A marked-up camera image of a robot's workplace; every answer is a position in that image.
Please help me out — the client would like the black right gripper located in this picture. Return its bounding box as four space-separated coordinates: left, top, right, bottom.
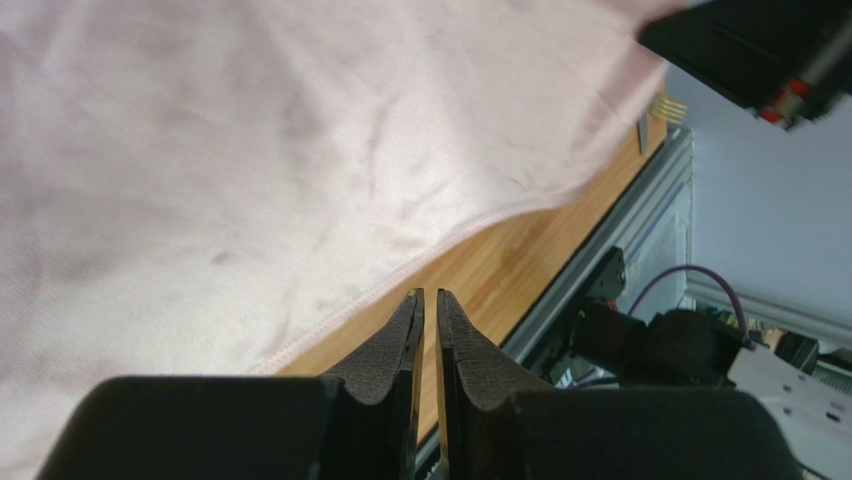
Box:
638 0 851 130

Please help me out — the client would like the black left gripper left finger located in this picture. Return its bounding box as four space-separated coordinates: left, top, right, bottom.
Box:
322 288 425 479

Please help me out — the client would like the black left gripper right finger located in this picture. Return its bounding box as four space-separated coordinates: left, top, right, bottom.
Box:
436 289 550 479

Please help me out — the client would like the pink cloth napkin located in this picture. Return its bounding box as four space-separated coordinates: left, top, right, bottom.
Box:
1 1 680 479

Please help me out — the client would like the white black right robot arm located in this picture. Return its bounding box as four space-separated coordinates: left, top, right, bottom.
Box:
568 1 851 479

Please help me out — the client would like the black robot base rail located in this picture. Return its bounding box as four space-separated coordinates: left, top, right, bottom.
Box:
523 246 626 384

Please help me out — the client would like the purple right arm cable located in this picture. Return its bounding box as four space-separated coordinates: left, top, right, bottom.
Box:
626 264 750 344

